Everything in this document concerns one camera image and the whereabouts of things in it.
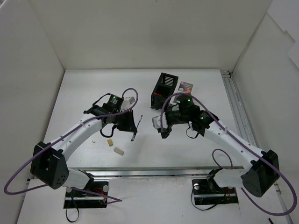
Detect small tan eraser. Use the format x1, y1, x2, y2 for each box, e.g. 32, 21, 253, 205
107, 139, 114, 147

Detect white eraser block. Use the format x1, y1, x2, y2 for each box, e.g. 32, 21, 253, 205
114, 147, 124, 156

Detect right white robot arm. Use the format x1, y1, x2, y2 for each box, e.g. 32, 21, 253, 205
152, 95, 279, 197

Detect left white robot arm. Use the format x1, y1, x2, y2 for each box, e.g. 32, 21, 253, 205
30, 94, 137, 196

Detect black slotted container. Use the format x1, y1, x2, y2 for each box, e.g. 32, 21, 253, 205
150, 72, 178, 110

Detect white slotted container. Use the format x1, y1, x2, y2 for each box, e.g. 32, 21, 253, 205
170, 80, 195, 105

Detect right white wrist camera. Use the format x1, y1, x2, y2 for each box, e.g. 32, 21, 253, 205
152, 113, 168, 129

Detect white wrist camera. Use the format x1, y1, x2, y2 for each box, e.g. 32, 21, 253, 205
152, 113, 168, 129
121, 97, 135, 111

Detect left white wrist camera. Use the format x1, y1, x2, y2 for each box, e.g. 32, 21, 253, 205
121, 97, 135, 111

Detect aluminium front rail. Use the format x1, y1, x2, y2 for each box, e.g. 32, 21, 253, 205
67, 165, 246, 179

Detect aluminium rail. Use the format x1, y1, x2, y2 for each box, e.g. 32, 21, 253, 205
67, 165, 246, 179
221, 70, 285, 199

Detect aluminium right rail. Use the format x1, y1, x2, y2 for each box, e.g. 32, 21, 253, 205
221, 70, 285, 199

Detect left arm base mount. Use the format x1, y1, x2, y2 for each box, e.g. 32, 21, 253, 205
64, 181, 109, 209

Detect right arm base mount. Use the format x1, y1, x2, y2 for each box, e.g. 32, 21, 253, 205
191, 179, 239, 211

